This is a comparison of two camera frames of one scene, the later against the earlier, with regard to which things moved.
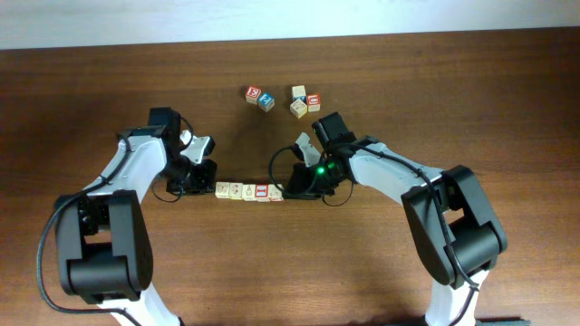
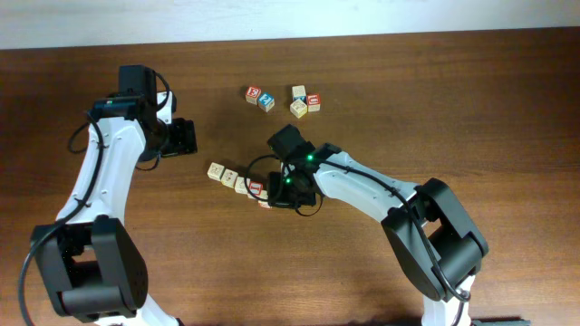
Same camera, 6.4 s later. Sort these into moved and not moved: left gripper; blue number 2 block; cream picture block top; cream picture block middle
Moved: left gripper
Not moved: blue number 2 block; cream picture block middle; cream picture block top
